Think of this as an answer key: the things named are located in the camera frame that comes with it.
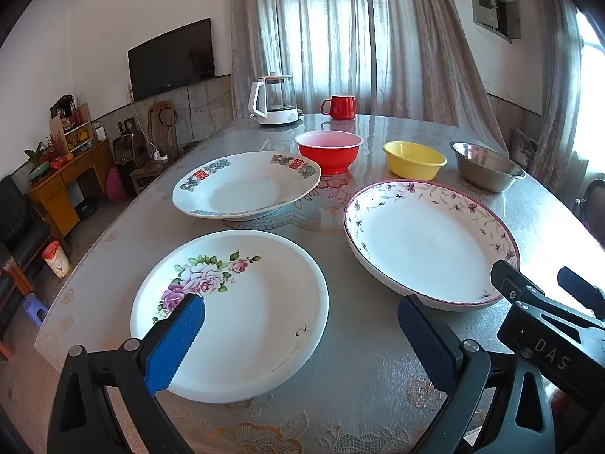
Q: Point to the grey wall electrical panel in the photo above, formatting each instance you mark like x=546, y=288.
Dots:
x=484, y=4

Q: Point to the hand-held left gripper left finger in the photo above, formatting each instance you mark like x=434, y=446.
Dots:
x=175, y=345

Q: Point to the white power strip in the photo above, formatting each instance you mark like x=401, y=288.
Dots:
x=159, y=155

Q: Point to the white rose print plate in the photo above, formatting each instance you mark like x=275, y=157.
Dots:
x=260, y=302

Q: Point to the purple plastic stool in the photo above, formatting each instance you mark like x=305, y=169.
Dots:
x=34, y=307

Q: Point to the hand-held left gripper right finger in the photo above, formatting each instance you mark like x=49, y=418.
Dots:
x=425, y=345

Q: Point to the red mug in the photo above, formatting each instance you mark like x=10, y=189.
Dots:
x=341, y=108

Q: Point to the stainless steel bowl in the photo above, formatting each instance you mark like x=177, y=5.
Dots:
x=487, y=175

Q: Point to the small wooden shelf with ornaments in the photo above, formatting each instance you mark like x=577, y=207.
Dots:
x=75, y=127

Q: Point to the orange wooden cabinet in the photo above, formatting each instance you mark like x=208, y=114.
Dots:
x=52, y=194

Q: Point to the white glass electric kettle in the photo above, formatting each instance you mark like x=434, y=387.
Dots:
x=279, y=116

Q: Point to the pink ball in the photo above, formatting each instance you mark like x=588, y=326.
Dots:
x=115, y=184

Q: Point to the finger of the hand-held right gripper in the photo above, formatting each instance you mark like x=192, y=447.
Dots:
x=508, y=276
x=579, y=288

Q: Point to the black wall television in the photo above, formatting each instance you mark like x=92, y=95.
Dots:
x=170, y=61

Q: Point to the small dark heater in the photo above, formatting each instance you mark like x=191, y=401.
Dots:
x=125, y=153

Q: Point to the black leather sofa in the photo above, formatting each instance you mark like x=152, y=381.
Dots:
x=19, y=222

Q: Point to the red plastic bowl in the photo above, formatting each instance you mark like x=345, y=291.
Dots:
x=331, y=161

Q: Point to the narrow beige sheer curtain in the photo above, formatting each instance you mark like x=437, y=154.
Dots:
x=557, y=80

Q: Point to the wide beige sheer curtain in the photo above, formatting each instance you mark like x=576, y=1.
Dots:
x=378, y=33

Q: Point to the white plate purple flower rim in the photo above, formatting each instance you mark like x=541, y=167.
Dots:
x=425, y=241

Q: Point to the white dragon print scalloped plate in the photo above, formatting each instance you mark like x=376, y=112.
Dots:
x=241, y=189

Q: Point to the yellow plastic bowl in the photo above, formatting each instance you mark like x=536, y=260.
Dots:
x=416, y=165

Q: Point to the brown wooden chair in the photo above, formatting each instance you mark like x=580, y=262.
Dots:
x=163, y=123

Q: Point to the green potted plant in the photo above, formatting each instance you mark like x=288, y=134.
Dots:
x=35, y=153

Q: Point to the pile of printed papers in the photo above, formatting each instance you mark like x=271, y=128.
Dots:
x=522, y=149

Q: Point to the white and red waste bin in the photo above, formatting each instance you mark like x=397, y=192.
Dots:
x=56, y=260

